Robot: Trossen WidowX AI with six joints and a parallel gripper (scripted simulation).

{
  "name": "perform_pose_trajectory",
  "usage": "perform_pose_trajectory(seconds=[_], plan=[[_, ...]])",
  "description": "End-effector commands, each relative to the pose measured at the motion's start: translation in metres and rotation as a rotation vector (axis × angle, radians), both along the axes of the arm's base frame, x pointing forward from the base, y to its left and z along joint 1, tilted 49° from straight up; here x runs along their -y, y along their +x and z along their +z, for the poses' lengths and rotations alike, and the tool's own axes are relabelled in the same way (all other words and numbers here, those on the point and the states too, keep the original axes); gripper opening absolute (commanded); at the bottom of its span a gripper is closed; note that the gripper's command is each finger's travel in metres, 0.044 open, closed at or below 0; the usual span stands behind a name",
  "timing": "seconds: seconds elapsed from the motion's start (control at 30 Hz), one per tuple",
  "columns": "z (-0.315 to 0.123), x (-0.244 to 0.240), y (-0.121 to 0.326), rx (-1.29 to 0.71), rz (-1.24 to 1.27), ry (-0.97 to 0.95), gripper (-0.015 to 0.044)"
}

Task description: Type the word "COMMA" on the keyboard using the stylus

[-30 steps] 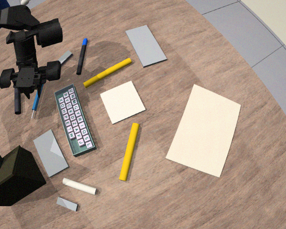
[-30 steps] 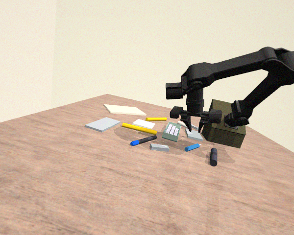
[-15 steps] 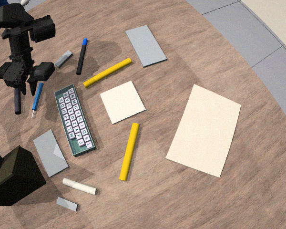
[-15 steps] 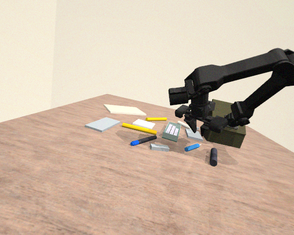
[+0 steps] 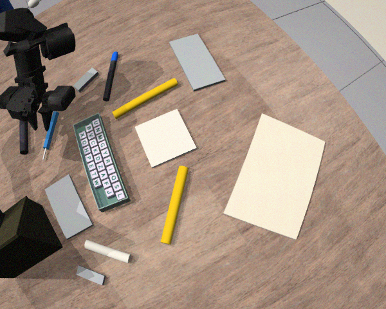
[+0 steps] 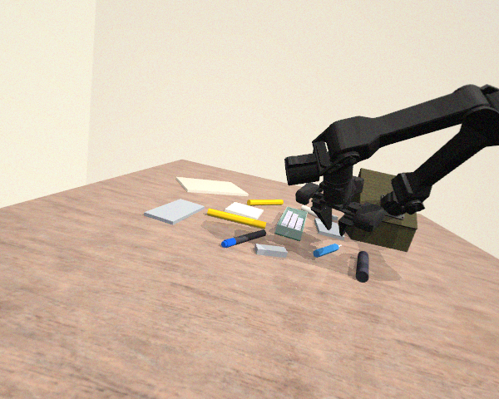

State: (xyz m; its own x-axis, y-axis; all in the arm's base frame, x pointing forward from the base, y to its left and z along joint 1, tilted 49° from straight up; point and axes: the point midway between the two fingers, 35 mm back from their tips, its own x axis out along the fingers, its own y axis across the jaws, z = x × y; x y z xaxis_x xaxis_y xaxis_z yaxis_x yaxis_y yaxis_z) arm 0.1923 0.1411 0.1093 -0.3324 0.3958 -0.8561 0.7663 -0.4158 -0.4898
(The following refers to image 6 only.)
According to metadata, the cream sheet of paper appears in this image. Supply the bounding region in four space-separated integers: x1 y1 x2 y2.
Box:
176 177 249 196

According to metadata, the dark grey cylinder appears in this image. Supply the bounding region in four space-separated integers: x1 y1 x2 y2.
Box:
356 251 369 283

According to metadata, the cream square sheet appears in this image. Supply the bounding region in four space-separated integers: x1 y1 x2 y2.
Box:
225 202 264 220

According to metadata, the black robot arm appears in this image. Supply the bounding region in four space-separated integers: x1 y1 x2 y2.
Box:
284 84 499 219

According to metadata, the blue stylus with white tip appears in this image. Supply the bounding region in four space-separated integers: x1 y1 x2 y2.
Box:
313 244 342 258

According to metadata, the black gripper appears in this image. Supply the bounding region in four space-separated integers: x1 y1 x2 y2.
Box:
295 177 385 236

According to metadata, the black marker with blue cap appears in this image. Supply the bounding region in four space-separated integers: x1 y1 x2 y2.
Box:
221 229 266 248

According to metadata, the cream cylinder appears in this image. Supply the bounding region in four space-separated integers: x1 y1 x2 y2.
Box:
301 205 319 218

